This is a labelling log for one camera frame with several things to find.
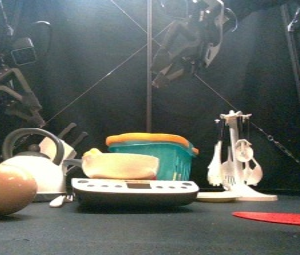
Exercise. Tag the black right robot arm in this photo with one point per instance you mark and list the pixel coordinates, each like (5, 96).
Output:
(263, 6)

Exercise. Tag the white knife block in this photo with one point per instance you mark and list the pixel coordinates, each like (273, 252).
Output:
(53, 149)

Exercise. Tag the brown glossy ball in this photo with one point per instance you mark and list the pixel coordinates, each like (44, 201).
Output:
(5, 189)

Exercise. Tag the teal basket with orange rim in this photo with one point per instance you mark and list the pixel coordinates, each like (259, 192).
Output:
(175, 156)

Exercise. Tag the white toy cutlery piece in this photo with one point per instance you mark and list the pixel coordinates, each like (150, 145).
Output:
(60, 201)

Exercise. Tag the white round skimmer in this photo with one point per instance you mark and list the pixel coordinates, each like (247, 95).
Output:
(244, 151)

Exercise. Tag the white utensil stand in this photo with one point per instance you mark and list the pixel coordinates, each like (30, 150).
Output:
(236, 156)

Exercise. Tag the white toy fork turner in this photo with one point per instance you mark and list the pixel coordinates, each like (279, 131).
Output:
(216, 167)

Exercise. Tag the white slotted spatula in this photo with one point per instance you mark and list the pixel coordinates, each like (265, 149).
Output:
(231, 174)

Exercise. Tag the black and white kitchen scale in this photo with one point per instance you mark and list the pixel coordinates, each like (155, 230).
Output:
(135, 192)

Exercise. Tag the white toy spoon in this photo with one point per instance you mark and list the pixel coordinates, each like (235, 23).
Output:
(255, 172)

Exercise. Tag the small cream plate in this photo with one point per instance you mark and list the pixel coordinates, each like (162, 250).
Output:
(218, 197)

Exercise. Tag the red flat mat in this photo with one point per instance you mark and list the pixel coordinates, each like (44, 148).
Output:
(281, 217)

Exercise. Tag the grey vertical frame pole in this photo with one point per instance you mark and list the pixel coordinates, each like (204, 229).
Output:
(150, 66)

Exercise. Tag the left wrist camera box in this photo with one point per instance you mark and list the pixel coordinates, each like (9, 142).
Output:
(24, 51)

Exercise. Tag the dark slanted frame pole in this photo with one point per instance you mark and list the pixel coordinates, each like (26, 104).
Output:
(297, 66)

